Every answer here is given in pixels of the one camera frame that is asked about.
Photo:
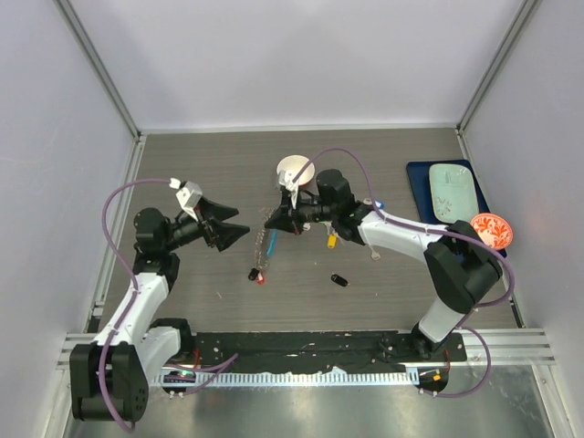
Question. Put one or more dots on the perforated cable duct strip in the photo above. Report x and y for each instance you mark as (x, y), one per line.
(176, 379)

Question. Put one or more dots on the plain silver loose key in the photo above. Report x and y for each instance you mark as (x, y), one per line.
(375, 256)

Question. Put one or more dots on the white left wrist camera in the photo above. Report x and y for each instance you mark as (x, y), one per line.
(188, 195)

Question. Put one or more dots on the black tag key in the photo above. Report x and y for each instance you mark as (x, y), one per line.
(253, 274)
(339, 280)

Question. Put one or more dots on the pale green rectangular plate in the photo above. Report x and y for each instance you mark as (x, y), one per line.
(453, 193)

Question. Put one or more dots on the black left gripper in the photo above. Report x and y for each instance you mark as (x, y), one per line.
(222, 234)

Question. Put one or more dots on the black tag key on organizer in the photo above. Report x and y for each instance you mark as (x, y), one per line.
(253, 274)

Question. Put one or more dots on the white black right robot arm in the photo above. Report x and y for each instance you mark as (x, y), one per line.
(461, 266)

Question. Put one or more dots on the aluminium frame rail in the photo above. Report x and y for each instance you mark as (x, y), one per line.
(91, 54)

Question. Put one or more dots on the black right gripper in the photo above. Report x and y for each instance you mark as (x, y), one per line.
(284, 220)

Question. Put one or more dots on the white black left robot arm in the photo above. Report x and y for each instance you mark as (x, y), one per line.
(110, 377)

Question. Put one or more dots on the yellow tag key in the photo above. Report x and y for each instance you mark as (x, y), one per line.
(332, 241)

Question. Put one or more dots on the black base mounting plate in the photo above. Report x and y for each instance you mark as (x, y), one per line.
(311, 352)

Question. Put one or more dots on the red bowl white inside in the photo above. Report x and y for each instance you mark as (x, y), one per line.
(294, 164)

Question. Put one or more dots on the orange white patterned bowl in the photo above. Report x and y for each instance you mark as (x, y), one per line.
(493, 230)

